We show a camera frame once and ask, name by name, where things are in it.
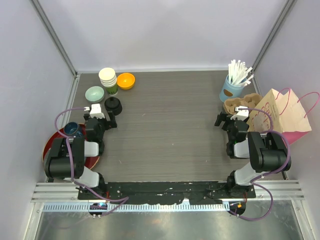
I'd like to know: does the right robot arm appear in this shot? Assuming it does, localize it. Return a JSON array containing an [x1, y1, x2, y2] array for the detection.
[[211, 112, 292, 198]]

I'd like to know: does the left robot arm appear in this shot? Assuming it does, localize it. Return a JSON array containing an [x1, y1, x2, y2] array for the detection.
[[43, 110, 118, 200]]

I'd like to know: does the dark blue ceramic cup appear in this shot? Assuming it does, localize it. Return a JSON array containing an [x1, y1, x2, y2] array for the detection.
[[63, 122, 84, 137]]

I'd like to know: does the red round tray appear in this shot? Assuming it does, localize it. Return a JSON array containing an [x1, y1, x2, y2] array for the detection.
[[42, 123, 101, 179]]

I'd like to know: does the blue straw holder can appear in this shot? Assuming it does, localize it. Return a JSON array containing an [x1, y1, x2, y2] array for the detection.
[[219, 75, 245, 103]]

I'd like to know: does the brown cardboard cup carrier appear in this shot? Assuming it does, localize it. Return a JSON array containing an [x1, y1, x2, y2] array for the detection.
[[223, 93, 263, 115]]

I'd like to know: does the pale green bowl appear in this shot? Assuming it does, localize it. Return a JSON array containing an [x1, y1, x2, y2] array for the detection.
[[85, 86, 105, 104]]

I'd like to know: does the orange bowl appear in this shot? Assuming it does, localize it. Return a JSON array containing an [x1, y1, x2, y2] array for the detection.
[[117, 72, 136, 90]]

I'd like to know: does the kraft pink paper bag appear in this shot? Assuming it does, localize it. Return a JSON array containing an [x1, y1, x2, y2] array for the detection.
[[247, 87, 312, 144]]

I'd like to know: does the bundle of white straws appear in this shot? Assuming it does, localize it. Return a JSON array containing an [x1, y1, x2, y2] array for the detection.
[[226, 59, 254, 87]]

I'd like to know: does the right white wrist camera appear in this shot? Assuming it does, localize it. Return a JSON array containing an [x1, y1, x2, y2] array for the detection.
[[230, 106, 250, 121]]

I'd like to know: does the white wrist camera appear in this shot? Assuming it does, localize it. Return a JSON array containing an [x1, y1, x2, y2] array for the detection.
[[230, 106, 250, 121], [84, 103, 105, 119]]

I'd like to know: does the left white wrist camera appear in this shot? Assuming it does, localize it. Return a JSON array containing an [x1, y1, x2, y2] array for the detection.
[[84, 103, 105, 119]]

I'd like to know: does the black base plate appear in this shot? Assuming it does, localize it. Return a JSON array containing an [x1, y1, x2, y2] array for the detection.
[[92, 181, 256, 205]]

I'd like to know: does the aluminium frame rail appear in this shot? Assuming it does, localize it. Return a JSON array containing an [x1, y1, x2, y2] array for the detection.
[[31, 180, 304, 216]]

